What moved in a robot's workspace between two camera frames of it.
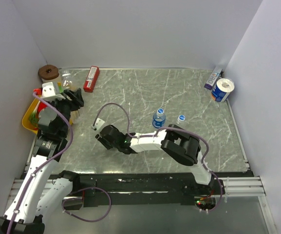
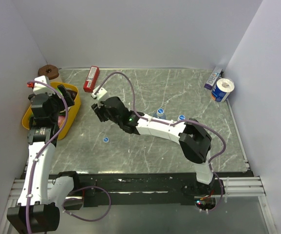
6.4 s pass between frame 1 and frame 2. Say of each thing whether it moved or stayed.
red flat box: stayed
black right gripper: moved
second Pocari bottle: stayed
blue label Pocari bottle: stayed
